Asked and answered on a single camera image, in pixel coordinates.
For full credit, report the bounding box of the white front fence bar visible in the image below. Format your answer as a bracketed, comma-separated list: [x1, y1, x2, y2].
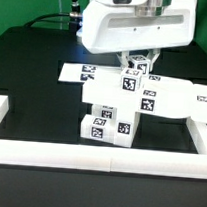
[0, 139, 207, 179]

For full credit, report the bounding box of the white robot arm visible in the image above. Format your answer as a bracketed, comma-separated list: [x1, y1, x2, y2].
[82, 0, 197, 59]

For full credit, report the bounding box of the white right fence bar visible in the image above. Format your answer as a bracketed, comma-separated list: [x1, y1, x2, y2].
[186, 118, 207, 155]

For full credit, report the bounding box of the white marker sheet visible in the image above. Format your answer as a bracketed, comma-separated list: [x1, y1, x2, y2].
[58, 63, 121, 83]

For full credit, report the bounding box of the white chair seat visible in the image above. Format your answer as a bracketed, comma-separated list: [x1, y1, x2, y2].
[114, 109, 140, 147]

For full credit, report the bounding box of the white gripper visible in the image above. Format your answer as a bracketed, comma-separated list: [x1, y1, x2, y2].
[82, 0, 197, 69]

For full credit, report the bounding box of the white chair back frame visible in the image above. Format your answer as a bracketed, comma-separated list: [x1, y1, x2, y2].
[82, 75, 207, 124]

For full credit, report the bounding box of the black cable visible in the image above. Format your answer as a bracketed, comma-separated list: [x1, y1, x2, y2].
[23, 0, 86, 32]

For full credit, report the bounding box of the small white tagged cube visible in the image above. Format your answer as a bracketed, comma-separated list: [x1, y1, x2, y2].
[128, 55, 151, 74]

